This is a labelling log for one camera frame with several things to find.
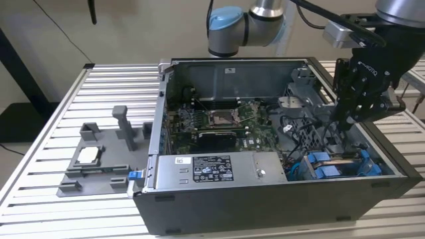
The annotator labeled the black perforated plastic panel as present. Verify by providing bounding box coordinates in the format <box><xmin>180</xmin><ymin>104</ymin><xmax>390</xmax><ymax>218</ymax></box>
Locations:
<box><xmin>292</xmin><ymin>117</ymin><xmax>325</xmax><ymax>152</ymax></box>

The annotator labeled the CPU socket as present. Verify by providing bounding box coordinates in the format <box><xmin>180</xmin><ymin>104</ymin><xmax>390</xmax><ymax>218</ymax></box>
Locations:
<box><xmin>204</xmin><ymin>109</ymin><xmax>241</xmax><ymax>126</ymax></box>

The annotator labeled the black wire with white tag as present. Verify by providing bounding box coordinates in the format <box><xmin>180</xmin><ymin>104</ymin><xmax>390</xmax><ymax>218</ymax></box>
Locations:
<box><xmin>280</xmin><ymin>113</ymin><xmax>301</xmax><ymax>140</ymax></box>

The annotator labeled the black hanging strap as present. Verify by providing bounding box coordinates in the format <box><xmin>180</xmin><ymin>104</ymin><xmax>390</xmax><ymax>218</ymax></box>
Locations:
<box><xmin>87</xmin><ymin>0</ymin><xmax>99</xmax><ymax>25</ymax></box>

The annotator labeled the socket cover metal frame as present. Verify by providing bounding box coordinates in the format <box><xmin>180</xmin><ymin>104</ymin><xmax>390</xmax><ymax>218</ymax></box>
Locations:
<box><xmin>233</xmin><ymin>101</ymin><xmax>260</xmax><ymax>122</ymax></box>

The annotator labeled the black stand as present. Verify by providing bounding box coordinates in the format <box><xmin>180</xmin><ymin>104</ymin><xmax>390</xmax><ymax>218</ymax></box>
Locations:
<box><xmin>0</xmin><ymin>27</ymin><xmax>64</xmax><ymax>143</ymax></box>

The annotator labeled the green motherboard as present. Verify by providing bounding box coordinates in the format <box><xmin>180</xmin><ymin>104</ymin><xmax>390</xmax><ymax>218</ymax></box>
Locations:
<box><xmin>165</xmin><ymin>99</ymin><xmax>283</xmax><ymax>156</ymax></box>

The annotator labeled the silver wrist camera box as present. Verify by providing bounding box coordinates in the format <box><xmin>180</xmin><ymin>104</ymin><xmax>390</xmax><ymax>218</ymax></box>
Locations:
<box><xmin>324</xmin><ymin>21</ymin><xmax>366</xmax><ymax>49</ymax></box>

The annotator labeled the black arm base cable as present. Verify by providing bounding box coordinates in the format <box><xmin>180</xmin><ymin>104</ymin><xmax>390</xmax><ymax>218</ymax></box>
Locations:
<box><xmin>205</xmin><ymin>0</ymin><xmax>216</xmax><ymax>32</ymax></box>

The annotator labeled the black disk wire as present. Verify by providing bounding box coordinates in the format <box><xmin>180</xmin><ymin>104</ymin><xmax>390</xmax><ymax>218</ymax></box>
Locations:
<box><xmin>320</xmin><ymin>119</ymin><xmax>348</xmax><ymax>153</ymax></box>

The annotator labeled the blue flat wire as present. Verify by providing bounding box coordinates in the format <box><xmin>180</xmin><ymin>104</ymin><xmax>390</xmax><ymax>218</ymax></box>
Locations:
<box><xmin>285</xmin><ymin>160</ymin><xmax>301</xmax><ymax>180</ymax></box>

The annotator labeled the gray parts rack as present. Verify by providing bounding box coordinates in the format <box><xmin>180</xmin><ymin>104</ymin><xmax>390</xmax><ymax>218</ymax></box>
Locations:
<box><xmin>56</xmin><ymin>105</ymin><xmax>153</xmax><ymax>199</ymax></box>

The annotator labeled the black graphics card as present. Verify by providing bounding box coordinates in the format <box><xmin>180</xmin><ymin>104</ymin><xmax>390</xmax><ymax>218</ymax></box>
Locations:
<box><xmin>172</xmin><ymin>128</ymin><xmax>248</xmax><ymax>154</ymax></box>

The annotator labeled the silver power supply unit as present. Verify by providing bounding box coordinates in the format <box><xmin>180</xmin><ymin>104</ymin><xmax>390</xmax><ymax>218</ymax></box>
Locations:
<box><xmin>155</xmin><ymin>151</ymin><xmax>288</xmax><ymax>190</ymax></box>

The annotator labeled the silver CPU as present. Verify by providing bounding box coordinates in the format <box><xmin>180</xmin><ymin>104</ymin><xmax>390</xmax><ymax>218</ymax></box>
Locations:
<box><xmin>76</xmin><ymin>147</ymin><xmax>100</xmax><ymax>164</ymax></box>

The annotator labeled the gray metal drive cage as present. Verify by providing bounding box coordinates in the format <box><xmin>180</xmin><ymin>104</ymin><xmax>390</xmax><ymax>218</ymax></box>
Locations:
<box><xmin>277</xmin><ymin>67</ymin><xmax>336</xmax><ymax>112</ymax></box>

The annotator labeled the thick black wrist cable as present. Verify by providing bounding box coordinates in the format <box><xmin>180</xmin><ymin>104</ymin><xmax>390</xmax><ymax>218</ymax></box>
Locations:
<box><xmin>288</xmin><ymin>0</ymin><xmax>388</xmax><ymax>48</ymax></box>

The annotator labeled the black floor cable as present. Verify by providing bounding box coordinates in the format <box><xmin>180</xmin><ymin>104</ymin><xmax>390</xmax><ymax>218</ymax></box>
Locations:
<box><xmin>0</xmin><ymin>143</ymin><xmax>25</xmax><ymax>155</ymax></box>

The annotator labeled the thin black wall cable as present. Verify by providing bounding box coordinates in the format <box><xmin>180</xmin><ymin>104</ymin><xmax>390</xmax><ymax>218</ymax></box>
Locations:
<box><xmin>32</xmin><ymin>0</ymin><xmax>95</xmax><ymax>64</ymax></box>

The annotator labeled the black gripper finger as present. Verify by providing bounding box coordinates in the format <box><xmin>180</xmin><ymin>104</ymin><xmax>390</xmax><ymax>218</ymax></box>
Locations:
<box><xmin>333</xmin><ymin>58</ymin><xmax>366</xmax><ymax>131</ymax></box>
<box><xmin>352</xmin><ymin>94</ymin><xmax>397</xmax><ymax>123</ymax></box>

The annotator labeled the black open PC case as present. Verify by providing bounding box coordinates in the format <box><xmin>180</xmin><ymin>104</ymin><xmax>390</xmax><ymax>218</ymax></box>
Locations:
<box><xmin>132</xmin><ymin>56</ymin><xmax>420</xmax><ymax>236</ymax></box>

